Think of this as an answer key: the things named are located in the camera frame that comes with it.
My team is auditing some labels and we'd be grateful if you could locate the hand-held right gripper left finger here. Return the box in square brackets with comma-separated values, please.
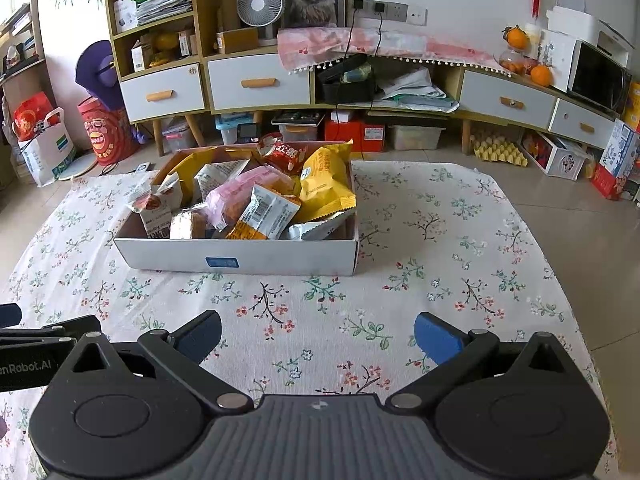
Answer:
[65, 309, 255, 411]

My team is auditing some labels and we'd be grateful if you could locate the white drawer with wooden handle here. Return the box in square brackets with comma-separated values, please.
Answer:
[459, 70, 557, 128]
[120, 64, 207, 122]
[549, 99, 616, 150]
[207, 54, 312, 111]

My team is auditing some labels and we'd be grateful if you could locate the white printed carton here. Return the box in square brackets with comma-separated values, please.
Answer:
[522, 132, 590, 178]

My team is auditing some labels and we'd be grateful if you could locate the black storage bag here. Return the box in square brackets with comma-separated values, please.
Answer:
[317, 55, 377, 105]

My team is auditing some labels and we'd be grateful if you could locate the orange snack packet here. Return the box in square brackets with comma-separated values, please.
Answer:
[226, 184, 303, 241]

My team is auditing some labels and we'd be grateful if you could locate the white triangular pistachio packet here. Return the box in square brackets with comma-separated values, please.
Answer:
[192, 160, 251, 206]

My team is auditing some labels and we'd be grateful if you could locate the red cardboard box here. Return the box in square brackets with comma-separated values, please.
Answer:
[325, 120, 386, 153]

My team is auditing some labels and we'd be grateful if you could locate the glass jar of oranges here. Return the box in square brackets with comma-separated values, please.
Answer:
[494, 46, 538, 76]

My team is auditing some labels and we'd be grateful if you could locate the silver white snack packet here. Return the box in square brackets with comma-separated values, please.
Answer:
[287, 210, 357, 242]

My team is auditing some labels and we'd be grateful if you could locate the pink lined cardboard box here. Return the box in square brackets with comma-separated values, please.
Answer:
[112, 144, 360, 277]

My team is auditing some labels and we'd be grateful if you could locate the wooden bookshelf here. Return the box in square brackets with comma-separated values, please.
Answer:
[0, 5, 46, 111]

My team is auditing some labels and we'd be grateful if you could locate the red white snack packet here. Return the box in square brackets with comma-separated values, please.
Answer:
[257, 132, 308, 173]

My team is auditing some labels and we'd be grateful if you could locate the red printed lantern bag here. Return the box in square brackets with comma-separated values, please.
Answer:
[77, 96, 141, 167]

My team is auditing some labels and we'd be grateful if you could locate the white paper shopping bag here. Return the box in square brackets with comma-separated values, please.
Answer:
[2, 107, 76, 187]

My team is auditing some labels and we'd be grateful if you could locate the brown cardboard box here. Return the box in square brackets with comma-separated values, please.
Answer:
[216, 27, 260, 55]

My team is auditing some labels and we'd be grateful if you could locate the clear bin with blue lid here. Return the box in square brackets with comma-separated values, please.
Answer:
[215, 112, 262, 146]

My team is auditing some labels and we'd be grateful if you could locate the long low wooden cabinet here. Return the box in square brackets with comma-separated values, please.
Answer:
[205, 52, 618, 158]

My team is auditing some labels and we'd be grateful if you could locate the white microwave oven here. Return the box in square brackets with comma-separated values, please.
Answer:
[565, 40, 633, 113]

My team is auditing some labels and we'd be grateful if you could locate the white appliance box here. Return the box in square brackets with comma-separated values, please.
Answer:
[546, 5, 632, 56]

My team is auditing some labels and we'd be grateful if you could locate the floral tablecloth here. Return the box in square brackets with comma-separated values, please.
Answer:
[0, 160, 618, 480]

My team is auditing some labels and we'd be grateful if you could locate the clear brown biscuit packet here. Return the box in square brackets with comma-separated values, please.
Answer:
[170, 210, 208, 240]

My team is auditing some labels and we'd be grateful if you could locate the pile of papers and bags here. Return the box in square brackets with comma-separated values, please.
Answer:
[375, 67, 460, 113]

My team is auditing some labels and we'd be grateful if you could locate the stack of papers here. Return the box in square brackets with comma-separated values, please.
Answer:
[135, 0, 193, 26]

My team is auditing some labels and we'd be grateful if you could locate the small white desk fan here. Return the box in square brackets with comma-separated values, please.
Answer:
[236, 0, 286, 46]

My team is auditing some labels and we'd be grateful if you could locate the yellow packet with blue label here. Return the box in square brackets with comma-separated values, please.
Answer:
[298, 141, 357, 223]

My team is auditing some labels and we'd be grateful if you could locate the clear storage bin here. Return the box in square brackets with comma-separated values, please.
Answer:
[387, 125, 446, 152]

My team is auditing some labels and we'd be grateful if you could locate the blue white milk carton box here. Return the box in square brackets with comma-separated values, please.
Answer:
[600, 120, 640, 178]

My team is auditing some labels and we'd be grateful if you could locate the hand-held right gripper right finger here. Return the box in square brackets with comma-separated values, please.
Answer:
[385, 311, 573, 409]

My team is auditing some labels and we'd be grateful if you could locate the white pecan snack packet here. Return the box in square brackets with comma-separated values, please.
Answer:
[127, 172, 183, 238]

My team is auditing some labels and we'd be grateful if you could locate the red gift bag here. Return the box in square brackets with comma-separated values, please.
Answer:
[12, 92, 55, 141]

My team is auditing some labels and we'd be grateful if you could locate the pink floral cloth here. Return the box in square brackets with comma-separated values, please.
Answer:
[277, 27, 513, 77]

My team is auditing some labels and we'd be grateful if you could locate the yellow egg tray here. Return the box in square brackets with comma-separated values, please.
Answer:
[472, 127, 530, 167]

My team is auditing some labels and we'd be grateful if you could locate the plain yellow snack packet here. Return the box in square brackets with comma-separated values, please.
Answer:
[170, 149, 251, 206]

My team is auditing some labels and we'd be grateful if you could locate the white round stand base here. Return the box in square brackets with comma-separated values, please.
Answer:
[59, 152, 98, 181]

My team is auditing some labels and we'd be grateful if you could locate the pink snack packet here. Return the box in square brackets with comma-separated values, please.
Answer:
[205, 165, 296, 232]

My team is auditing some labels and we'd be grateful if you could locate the tall wooden shelf cabinet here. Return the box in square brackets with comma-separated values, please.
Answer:
[106, 0, 218, 156]

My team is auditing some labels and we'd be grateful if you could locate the wall power socket strip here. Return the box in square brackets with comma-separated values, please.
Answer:
[354, 0, 428, 26]

